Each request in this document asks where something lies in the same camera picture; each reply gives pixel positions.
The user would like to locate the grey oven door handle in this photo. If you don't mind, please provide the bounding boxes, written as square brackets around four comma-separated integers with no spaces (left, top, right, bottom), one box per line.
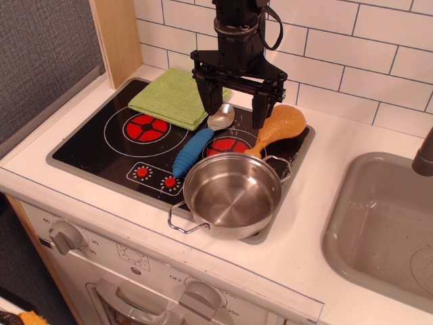
[93,280,185,324]

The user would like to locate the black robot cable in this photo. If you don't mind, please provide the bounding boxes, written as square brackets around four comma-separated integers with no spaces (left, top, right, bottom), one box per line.
[256,4,283,51]

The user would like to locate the grey oven temperature knob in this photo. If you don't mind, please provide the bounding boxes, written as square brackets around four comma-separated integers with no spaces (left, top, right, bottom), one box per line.
[179,281,222,321]

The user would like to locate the blue handled metal spoon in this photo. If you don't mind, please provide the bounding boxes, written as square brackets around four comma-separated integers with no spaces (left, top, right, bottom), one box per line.
[172,104,235,178]

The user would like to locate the grey sink basin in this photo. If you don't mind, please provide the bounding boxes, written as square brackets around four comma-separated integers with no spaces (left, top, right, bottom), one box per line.
[323,152,432,313]

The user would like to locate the stainless steel pot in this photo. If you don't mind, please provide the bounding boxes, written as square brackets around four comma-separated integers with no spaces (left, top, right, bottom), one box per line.
[169,152,292,240]

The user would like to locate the grey timer knob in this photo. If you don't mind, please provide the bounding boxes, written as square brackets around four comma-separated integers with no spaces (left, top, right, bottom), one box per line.
[49,221,83,255]

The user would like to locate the red right stove knob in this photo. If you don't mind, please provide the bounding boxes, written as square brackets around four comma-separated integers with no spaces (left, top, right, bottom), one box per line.
[164,177,177,188]

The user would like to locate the green folded cloth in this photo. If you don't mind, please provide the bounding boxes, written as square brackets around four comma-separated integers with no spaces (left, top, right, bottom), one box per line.
[127,68,233,132]

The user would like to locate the orange toy chicken drumstick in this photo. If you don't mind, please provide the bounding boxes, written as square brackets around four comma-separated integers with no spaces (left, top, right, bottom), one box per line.
[244,104,306,158]

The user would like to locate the red left stove knob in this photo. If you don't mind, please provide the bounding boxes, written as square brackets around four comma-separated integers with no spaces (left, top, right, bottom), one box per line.
[136,167,149,178]

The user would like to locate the white toy oven front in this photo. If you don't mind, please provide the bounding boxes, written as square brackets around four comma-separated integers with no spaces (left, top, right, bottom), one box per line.
[22,203,303,324]

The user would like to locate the grey faucet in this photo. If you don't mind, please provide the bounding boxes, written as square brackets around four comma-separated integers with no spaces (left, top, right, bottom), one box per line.
[411,128,433,177]

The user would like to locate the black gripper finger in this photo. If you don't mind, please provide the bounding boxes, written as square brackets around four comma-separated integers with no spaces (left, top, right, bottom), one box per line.
[250,91,277,130]
[196,77,225,116]

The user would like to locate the wooden side post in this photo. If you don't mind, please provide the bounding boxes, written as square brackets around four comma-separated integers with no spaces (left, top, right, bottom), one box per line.
[89,0,143,89]

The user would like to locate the black toy stove top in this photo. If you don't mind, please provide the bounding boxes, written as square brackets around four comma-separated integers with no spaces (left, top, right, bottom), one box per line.
[47,79,315,237]

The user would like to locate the red stove knob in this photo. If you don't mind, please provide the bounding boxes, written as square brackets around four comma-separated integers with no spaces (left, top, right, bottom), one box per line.
[164,177,177,188]
[136,167,149,178]

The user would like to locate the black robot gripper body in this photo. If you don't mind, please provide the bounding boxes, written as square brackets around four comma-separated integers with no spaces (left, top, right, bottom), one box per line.
[191,26,287,101]

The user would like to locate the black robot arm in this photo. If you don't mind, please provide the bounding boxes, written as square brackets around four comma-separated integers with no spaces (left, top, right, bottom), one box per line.
[190,1,288,129]

